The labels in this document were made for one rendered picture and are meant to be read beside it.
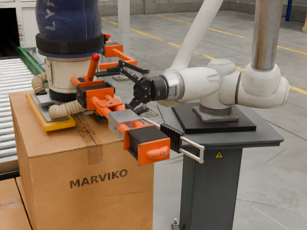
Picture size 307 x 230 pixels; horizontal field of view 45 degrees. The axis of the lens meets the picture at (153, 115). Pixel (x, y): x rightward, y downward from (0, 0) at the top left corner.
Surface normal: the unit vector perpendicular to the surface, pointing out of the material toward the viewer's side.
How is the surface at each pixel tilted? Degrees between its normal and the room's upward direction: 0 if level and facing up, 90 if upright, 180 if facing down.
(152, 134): 0
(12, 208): 0
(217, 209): 90
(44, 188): 90
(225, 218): 90
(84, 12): 74
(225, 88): 87
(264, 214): 0
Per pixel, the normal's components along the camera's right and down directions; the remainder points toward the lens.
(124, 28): 0.47, 0.35
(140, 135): 0.02, -0.92
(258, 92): -0.34, 0.56
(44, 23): -0.51, 0.25
